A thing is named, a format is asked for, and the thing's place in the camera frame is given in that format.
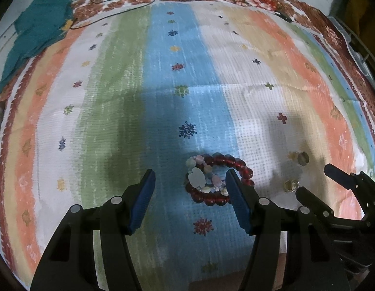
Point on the small crystal earring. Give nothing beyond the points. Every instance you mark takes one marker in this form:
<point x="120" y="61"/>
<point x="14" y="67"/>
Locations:
<point x="291" y="185"/>

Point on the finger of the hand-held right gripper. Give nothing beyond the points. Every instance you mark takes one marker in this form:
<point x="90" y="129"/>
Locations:
<point x="339" y="174"/>
<point x="311" y="200"/>

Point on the teal cloth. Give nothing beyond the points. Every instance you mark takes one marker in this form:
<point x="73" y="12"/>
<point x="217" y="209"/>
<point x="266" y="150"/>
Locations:
<point x="39" y="21"/>

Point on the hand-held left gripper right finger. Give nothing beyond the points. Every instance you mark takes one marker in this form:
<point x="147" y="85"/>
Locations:
<point x="239" y="204"/>

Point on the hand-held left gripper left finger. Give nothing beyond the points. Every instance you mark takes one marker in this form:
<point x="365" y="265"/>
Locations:
<point x="142" y="201"/>

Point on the clear plastic bin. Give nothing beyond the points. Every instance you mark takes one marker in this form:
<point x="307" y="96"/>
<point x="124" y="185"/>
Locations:
<point x="357" y="55"/>

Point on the yellow curtain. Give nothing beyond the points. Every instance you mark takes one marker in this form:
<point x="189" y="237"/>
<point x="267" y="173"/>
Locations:
<point x="369" y="12"/>

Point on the striped woven mat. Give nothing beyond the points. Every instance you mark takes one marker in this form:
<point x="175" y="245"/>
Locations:
<point x="175" y="112"/>

